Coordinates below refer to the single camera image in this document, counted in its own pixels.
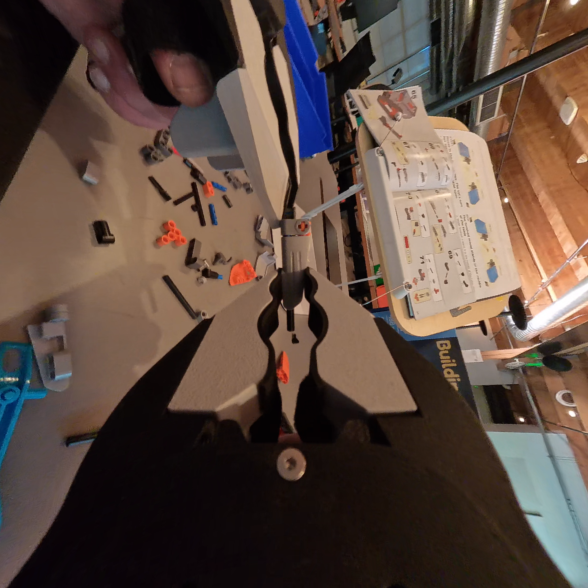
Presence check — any long black axle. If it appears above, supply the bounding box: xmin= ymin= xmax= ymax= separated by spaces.
xmin=162 ymin=275 xmax=199 ymax=320

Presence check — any white tipped rod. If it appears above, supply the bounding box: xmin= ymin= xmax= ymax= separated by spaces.
xmin=349 ymin=282 xmax=413 ymax=307
xmin=376 ymin=111 xmax=407 ymax=156

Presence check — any light grey long block piece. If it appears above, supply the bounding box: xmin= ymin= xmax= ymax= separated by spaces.
xmin=27 ymin=303 xmax=74 ymax=392

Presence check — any white air duct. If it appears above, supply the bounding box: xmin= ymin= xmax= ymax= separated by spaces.
xmin=507 ymin=275 xmax=588 ymax=341

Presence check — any grey cylinder axle assembly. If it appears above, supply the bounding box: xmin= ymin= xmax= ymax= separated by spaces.
xmin=282 ymin=269 xmax=307 ymax=332

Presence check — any person's left hand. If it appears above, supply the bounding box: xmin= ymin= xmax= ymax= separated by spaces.
xmin=40 ymin=0 xmax=216 ymax=129

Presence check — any orange five-hole connector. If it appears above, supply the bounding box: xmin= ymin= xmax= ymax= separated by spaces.
xmin=155 ymin=220 xmax=187 ymax=249

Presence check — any orange flat panel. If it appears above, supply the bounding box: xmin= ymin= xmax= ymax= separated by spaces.
xmin=229 ymin=259 xmax=258 ymax=287

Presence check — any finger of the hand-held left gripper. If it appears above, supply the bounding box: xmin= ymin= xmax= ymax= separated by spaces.
xmin=270 ymin=47 xmax=302 ymax=219
xmin=215 ymin=0 xmax=295 ymax=227

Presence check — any blue storage box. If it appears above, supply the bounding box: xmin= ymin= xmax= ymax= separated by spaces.
xmin=282 ymin=0 xmax=334 ymax=159

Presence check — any black pole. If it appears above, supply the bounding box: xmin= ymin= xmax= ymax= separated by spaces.
xmin=426 ymin=31 xmax=588 ymax=116

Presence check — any teal separator tool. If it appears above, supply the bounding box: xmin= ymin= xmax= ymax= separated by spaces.
xmin=0 ymin=341 xmax=47 ymax=465

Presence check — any robot kit box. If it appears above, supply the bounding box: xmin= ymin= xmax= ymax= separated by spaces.
xmin=370 ymin=305 xmax=481 ymax=414

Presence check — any silver air duct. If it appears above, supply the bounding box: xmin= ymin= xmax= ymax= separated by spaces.
xmin=469 ymin=0 xmax=514 ymax=99

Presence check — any instruction booklet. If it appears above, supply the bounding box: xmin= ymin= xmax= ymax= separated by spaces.
xmin=347 ymin=85 xmax=522 ymax=321

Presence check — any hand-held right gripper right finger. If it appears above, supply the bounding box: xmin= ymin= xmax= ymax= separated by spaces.
xmin=294 ymin=269 xmax=419 ymax=445

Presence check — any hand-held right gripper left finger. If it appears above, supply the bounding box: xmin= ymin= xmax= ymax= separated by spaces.
xmin=167 ymin=269 xmax=283 ymax=444

